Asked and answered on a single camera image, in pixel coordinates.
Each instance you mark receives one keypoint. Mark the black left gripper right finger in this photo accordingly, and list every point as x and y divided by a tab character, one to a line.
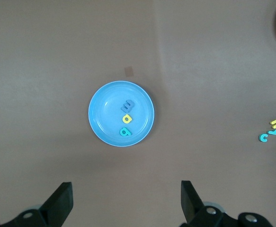
191	201

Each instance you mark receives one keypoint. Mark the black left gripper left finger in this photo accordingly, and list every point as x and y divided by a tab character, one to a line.
62	201

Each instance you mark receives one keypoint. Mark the teal letter b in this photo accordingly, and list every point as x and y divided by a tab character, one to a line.
123	131

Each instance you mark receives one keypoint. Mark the yellow foam letter a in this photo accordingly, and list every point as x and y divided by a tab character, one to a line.
127	119

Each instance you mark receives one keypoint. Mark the blue foam letter m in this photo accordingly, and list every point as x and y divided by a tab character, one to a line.
127	107

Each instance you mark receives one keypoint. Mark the teal foam letter c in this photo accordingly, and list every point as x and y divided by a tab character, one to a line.
260	137

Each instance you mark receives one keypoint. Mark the blue plate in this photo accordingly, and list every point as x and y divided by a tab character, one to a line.
104	113

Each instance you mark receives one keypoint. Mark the teal foam letter r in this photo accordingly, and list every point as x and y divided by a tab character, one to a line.
272	132

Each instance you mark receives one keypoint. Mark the yellow foam letter u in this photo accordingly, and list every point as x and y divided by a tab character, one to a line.
275	122

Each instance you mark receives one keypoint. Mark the clear tape patch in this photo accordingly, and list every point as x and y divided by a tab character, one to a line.
129	71

